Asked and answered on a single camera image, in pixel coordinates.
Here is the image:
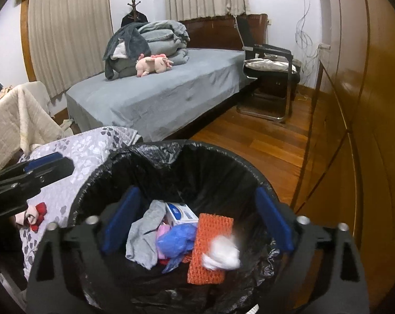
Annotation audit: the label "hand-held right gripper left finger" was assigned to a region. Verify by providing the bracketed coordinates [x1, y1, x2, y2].
[27, 186, 142, 314]

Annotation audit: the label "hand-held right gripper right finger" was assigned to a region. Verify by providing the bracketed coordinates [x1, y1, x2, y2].
[254, 186, 371, 314]

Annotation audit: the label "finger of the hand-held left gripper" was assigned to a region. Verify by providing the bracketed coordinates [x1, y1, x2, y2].
[0, 157, 75, 220]
[0, 152, 65, 184]

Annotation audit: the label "grey cloth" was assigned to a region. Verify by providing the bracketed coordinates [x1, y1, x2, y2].
[125, 199, 167, 270]

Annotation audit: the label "pink cloth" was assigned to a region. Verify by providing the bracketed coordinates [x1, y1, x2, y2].
[156, 224, 172, 259]

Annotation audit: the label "blue plastic glove bundle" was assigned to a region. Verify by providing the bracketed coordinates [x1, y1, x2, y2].
[156, 225, 198, 273]

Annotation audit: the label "white cardboard box blue print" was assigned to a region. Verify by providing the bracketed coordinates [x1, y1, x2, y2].
[165, 202, 199, 227]

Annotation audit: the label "white plastic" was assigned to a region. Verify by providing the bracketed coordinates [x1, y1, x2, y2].
[202, 234, 241, 271]

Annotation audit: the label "orange foam net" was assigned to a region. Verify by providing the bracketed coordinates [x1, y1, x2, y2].
[187, 213, 234, 284]

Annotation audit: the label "black lined trash bin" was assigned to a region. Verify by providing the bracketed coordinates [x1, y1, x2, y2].
[67, 139, 297, 314]

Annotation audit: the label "grey floral bedspread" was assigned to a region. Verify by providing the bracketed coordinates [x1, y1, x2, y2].
[19, 126, 142, 269]

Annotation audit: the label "red and white crumpled cloth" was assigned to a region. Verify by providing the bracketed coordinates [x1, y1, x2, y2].
[16, 202, 48, 233]

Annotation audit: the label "beige quilt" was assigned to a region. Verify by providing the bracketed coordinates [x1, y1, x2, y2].
[0, 81, 74, 174]

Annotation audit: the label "bed with grey sheet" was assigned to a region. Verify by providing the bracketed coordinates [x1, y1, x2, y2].
[66, 47, 260, 143]

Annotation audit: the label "pink plush toy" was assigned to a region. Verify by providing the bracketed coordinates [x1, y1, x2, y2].
[135, 53, 174, 78]

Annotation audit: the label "dark grey fleece blanket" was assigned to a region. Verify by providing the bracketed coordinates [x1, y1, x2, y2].
[102, 23, 152, 81]

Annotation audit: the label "wooden wardrobe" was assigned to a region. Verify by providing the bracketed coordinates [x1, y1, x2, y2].
[290, 0, 395, 314]

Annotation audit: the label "silver seat cushion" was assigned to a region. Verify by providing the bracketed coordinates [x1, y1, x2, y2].
[245, 59, 297, 74]

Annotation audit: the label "black metal chair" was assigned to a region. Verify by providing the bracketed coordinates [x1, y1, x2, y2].
[236, 16, 302, 123]

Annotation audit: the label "folded blue-grey quilt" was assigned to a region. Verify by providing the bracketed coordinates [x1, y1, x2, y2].
[139, 20, 191, 68]

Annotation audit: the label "wooden coat rack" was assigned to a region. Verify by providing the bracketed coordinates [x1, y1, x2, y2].
[121, 0, 149, 27]

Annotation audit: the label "dark wooden headboard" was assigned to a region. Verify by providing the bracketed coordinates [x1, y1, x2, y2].
[179, 14, 269, 51]

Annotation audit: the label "hanging wall cables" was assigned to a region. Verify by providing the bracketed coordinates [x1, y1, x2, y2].
[295, 0, 322, 72]

